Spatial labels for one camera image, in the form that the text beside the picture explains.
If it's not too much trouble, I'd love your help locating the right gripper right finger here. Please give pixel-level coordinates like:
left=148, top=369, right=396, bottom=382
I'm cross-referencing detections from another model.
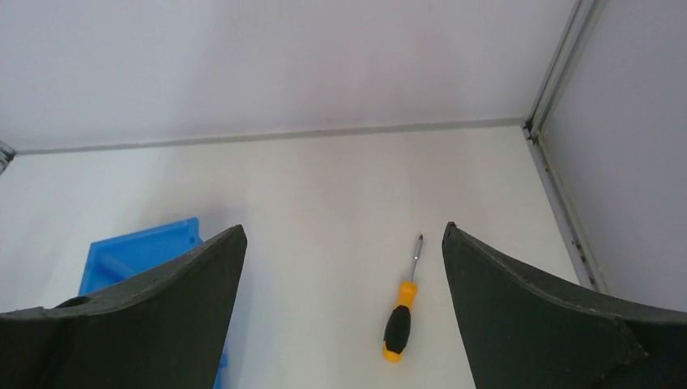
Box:
left=442, top=223, right=686, bottom=388

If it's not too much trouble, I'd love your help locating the blue plastic bin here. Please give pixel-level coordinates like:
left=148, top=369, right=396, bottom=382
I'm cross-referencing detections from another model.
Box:
left=78, top=217, right=230, bottom=389

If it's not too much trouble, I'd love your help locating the orange black screwdriver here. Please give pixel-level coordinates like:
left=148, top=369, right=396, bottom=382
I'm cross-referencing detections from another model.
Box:
left=382, top=233, right=424, bottom=363

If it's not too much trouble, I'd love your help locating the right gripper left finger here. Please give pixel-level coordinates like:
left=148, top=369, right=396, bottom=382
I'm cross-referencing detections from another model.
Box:
left=1, top=225, right=248, bottom=388

